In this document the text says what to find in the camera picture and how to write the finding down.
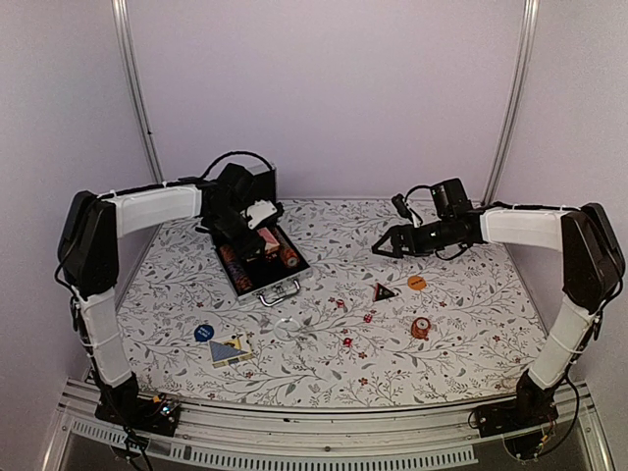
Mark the poker chip row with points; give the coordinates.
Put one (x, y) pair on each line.
(287, 253)
(241, 281)

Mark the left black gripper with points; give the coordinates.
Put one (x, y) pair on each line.
(250, 244)

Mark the right aluminium frame post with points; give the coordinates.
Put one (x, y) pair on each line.
(522, 65)

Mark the blue round button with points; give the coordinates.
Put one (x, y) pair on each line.
(204, 333)

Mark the aluminium frame post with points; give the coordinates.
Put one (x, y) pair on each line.
(522, 65)
(124, 36)

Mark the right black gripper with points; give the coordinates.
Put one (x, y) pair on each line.
(398, 252)

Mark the black triangle marker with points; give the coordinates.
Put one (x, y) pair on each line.
(382, 293)

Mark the clear round dealer button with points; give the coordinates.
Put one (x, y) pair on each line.
(287, 329)

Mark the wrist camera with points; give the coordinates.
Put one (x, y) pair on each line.
(449, 197)
(261, 212)

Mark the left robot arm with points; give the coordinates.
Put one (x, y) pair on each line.
(88, 262)

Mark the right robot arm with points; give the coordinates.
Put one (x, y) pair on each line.
(592, 262)

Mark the blue playing card deck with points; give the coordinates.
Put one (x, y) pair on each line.
(230, 350)

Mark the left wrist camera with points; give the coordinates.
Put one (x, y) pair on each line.
(261, 212)

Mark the poker chip row left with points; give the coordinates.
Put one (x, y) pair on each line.
(241, 281)

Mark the orange round button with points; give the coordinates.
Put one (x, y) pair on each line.
(416, 282)

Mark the front aluminium rail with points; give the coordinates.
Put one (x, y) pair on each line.
(229, 436)

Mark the floral table mat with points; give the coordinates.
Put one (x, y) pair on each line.
(485, 331)

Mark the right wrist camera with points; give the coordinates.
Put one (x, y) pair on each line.
(449, 197)

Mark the poker chip row right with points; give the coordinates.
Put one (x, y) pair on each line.
(287, 253)

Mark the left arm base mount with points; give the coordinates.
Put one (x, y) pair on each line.
(158, 415)

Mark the orange poker chip stack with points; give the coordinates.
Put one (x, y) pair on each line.
(421, 328)

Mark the left aluminium frame post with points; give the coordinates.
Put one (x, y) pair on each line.
(124, 36)

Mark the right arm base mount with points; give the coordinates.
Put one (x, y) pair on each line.
(515, 422)

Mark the aluminium poker case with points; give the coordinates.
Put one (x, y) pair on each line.
(273, 281)

